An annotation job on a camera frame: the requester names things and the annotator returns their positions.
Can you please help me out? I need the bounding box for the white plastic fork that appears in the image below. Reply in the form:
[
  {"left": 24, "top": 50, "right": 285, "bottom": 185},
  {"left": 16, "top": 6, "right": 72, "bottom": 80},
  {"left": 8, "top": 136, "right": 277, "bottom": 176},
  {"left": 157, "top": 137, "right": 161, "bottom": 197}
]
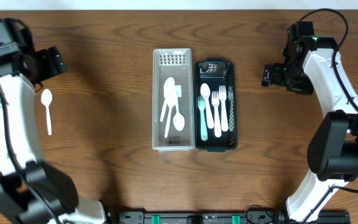
[
  {"left": 211, "top": 91, "right": 222, "bottom": 138},
  {"left": 219, "top": 85, "right": 229, "bottom": 132}
]

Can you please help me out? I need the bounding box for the pale pink plastic spoon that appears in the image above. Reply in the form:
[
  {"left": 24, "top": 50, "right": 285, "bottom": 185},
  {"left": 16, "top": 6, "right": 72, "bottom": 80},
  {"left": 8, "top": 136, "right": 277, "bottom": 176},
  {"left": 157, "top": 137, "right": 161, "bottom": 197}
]
[{"left": 200, "top": 83, "right": 214, "bottom": 129}]

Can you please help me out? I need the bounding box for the mint green plastic fork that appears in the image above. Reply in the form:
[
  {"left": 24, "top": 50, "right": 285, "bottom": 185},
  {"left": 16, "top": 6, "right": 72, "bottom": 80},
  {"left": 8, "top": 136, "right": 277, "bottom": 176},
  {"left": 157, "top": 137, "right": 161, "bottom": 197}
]
[{"left": 197, "top": 96, "right": 208, "bottom": 141}]

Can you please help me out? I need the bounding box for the white plastic spoon top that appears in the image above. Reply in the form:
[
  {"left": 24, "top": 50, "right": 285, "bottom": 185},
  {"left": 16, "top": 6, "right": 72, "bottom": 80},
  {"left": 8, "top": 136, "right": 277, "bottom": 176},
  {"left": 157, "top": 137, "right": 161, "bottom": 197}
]
[{"left": 160, "top": 77, "right": 175, "bottom": 122}]

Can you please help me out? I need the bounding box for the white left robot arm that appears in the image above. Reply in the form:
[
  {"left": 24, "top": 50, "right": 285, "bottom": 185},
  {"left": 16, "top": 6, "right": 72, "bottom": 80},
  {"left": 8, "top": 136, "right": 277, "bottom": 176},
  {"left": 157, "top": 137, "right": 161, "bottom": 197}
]
[{"left": 0, "top": 45, "right": 112, "bottom": 223}]

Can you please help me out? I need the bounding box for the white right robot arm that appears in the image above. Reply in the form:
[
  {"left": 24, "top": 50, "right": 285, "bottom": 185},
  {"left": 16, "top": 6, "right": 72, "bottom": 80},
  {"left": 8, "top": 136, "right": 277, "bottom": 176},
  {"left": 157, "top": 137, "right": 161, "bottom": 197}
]
[{"left": 262, "top": 34, "right": 358, "bottom": 223}]

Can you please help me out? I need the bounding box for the black plastic basket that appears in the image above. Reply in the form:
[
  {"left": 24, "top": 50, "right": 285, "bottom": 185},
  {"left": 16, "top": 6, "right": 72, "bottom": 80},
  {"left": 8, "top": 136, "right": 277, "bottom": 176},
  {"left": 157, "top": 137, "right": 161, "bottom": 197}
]
[{"left": 193, "top": 59, "right": 238, "bottom": 152}]

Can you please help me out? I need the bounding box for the white label in basket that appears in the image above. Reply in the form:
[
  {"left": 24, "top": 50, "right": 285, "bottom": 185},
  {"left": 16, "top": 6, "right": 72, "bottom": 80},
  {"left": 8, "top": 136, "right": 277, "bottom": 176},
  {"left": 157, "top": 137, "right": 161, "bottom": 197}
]
[{"left": 175, "top": 85, "right": 181, "bottom": 98}]

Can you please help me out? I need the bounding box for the clear plastic basket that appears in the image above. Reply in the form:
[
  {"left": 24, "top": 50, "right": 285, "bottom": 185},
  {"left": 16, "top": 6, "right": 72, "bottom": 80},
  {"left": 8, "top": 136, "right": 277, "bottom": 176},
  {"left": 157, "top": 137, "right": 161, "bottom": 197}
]
[{"left": 152, "top": 48, "right": 195, "bottom": 152}]

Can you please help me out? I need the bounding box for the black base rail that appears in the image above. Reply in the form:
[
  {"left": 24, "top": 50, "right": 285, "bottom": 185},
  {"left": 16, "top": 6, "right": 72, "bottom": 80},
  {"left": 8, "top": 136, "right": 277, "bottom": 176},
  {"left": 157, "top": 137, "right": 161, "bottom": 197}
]
[{"left": 104, "top": 205, "right": 351, "bottom": 224}]

